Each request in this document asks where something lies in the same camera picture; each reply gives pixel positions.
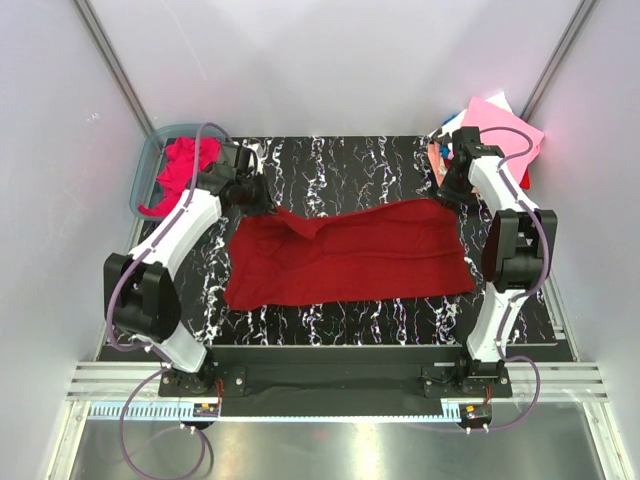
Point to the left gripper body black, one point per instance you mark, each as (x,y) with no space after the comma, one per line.
(254,199)

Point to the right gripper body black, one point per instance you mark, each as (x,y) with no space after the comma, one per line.
(454,188)

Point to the dark red t shirt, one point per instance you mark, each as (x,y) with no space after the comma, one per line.
(404,249)

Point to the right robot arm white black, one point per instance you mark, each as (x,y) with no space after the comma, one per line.
(516,256)

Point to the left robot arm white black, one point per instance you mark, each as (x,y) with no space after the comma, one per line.
(140,298)

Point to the folded peach t shirt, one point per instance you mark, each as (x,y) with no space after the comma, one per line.
(436,162)

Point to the black white patterned t shirt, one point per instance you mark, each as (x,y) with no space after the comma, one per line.
(442,136)

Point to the folded red t shirt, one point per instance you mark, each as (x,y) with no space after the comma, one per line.
(525,182)

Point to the folded blue t shirt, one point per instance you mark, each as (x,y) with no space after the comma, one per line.
(451,118)

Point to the magenta pink t shirt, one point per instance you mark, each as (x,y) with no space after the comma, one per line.
(177,174)

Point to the folded light pink t shirt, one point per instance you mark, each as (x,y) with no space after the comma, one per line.
(517,139)

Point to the black marble pattern mat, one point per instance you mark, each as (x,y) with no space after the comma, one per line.
(326,176)

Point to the teal plastic basket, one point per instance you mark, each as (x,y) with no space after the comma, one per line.
(146,191)

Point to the left orange connector box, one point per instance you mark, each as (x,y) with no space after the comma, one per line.
(207,408)

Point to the orange connector box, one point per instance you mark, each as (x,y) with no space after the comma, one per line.
(477,411)
(207,408)

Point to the right orange connector box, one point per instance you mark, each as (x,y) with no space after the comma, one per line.
(477,411)

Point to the right aluminium corner post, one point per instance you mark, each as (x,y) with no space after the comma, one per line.
(559,55)

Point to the aluminium corner post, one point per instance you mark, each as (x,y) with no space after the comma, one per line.
(109,56)
(559,55)

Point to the aluminium frame rail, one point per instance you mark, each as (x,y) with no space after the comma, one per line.
(575,381)

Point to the left aluminium corner post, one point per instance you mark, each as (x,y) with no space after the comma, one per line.
(109,56)

